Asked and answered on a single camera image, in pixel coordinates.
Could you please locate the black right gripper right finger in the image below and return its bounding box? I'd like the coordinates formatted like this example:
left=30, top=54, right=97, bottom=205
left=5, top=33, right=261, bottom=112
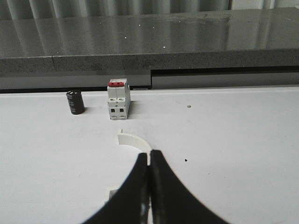
left=149, top=150, right=227, bottom=224

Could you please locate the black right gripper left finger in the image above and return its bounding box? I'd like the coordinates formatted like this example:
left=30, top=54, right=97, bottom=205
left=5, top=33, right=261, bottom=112
left=84, top=153, right=149, bottom=224

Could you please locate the white half clamp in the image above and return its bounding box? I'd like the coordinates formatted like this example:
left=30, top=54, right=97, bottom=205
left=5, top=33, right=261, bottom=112
left=105, top=128, right=152, bottom=203

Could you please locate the black cylindrical capacitor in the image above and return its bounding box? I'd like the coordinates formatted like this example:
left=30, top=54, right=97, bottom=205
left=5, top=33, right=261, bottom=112
left=66, top=90, right=85, bottom=115

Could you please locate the grey stone counter ledge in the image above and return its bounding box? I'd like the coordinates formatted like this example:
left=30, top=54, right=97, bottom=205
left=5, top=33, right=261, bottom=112
left=0, top=7, right=299, bottom=91

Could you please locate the white pleated curtain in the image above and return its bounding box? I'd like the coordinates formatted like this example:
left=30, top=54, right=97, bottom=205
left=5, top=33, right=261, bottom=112
left=0, top=0, right=299, bottom=20

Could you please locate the white circuit breaker red switch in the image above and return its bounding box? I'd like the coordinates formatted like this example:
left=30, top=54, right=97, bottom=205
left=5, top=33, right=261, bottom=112
left=107, top=78, right=131, bottom=120

